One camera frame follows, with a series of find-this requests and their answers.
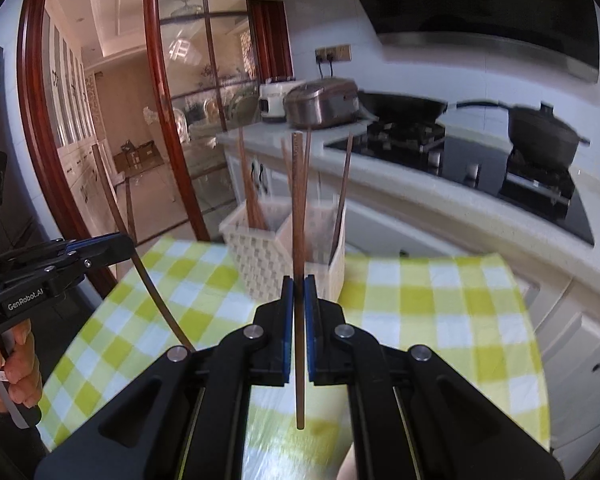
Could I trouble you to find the red wooden door frame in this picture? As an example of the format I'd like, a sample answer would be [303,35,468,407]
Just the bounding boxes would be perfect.
[17,0,293,301]

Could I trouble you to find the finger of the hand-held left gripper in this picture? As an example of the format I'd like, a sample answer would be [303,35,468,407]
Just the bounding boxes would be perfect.
[49,232,134,287]
[0,236,108,272]

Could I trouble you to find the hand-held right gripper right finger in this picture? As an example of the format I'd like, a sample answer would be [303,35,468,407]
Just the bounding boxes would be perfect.
[304,274,566,480]

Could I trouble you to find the black frying pan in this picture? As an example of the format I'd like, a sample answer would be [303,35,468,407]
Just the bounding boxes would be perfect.
[357,90,511,123]

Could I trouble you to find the black lidded pot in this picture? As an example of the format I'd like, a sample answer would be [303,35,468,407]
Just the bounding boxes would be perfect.
[507,102,592,171]

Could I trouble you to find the white kitchen counter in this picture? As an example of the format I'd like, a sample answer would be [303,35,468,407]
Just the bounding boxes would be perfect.
[216,120,600,301]

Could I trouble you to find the yellow checked tablecloth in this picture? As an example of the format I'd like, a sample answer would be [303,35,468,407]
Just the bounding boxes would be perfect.
[40,237,553,480]

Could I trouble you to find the black range hood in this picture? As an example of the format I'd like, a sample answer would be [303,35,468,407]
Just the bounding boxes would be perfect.
[335,0,600,83]

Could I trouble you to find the person's left hand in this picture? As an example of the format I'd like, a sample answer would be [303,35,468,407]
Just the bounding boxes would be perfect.
[0,320,43,413]

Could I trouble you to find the silver rice cooker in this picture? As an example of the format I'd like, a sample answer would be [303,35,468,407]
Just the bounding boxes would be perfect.
[283,77,361,130]

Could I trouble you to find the white perforated plastic basket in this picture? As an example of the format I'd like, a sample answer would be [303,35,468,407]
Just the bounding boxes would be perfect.
[219,199,347,306]

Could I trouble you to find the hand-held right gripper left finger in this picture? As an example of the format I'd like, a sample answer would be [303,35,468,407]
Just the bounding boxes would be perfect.
[34,275,295,480]

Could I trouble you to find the white kitchen appliance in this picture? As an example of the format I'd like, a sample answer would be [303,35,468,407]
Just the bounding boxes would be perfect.
[258,77,306,123]

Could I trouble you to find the wall socket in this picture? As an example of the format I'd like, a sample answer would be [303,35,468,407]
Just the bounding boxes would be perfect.
[315,45,352,63]

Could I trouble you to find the black glass gas stove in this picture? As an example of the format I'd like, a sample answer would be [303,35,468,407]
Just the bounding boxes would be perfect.
[325,117,596,247]

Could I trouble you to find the cardboard box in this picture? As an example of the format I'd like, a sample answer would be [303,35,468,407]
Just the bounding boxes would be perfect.
[120,140,161,168]

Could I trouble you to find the dark brown wooden chopstick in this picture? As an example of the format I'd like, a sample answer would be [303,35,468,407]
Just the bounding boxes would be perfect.
[92,144,197,352]

